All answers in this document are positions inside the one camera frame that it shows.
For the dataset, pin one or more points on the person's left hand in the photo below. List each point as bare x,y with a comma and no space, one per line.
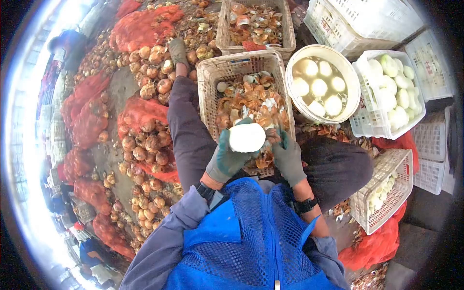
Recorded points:
226,163

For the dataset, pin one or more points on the person's right hand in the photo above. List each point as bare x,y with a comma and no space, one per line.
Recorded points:
290,163

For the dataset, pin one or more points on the person's left fingers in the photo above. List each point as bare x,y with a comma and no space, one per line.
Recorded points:
224,139

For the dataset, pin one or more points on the person's right fingers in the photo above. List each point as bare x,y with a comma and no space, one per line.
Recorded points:
284,139

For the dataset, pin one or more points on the round white peeled onion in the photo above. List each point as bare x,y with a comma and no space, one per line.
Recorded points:
247,137

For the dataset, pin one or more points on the person's legs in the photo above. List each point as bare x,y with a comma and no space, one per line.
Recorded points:
188,127

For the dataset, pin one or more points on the heap of onion peels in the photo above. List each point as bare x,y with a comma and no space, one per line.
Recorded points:
255,25
253,103

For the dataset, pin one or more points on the scattered onion peels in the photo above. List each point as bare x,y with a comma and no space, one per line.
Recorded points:
333,134

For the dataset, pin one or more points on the small white onion piece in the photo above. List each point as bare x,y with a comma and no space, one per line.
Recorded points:
222,86

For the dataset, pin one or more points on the black wrist band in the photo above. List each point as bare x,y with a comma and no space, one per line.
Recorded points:
305,205
206,191

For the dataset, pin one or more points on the group of wet peeled onions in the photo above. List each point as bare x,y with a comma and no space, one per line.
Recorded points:
319,87

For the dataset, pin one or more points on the beige plastic basket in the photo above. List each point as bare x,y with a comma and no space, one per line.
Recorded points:
223,34
214,72

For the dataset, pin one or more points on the white plastic crate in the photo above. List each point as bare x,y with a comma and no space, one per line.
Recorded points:
398,170
431,69
366,123

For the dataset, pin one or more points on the white round bucket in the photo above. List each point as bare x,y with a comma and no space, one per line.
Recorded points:
351,83

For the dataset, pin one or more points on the red mesh sack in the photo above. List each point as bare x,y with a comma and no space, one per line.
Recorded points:
85,108
402,145
127,7
78,163
94,194
110,235
145,25
141,110
373,246

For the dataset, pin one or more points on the pile of unpeeled brown onions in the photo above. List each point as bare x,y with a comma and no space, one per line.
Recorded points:
152,87

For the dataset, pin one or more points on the pile of cut onion pieces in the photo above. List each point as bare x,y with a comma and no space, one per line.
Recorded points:
379,192

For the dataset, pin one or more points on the person's body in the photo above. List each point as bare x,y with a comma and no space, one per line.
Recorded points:
246,246

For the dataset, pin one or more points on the pile of peeled onions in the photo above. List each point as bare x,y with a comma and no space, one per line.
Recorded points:
393,90

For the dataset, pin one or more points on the stack of white plastic crates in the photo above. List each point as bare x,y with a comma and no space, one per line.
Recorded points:
362,21
431,152

